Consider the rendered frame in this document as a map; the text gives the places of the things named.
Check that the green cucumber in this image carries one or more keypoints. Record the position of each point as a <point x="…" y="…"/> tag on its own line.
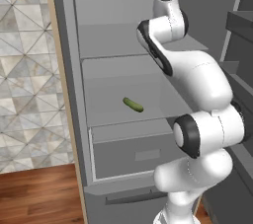
<point x="133" y="104"/>

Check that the grey fridge crisper drawer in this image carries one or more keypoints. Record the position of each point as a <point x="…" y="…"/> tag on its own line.
<point x="131" y="152"/>

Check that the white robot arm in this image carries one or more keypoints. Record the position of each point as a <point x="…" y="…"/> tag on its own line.
<point x="201" y="80"/>

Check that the grey fridge shelf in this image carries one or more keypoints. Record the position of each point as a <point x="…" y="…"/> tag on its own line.
<point x="131" y="80"/>

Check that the grey open fridge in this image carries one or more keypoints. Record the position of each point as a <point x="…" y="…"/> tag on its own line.
<point x="108" y="53"/>

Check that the grey fridge door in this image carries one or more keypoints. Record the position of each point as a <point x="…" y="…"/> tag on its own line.
<point x="238" y="70"/>

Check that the beige cabinet side panel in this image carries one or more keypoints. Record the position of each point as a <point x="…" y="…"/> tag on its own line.
<point x="62" y="86"/>

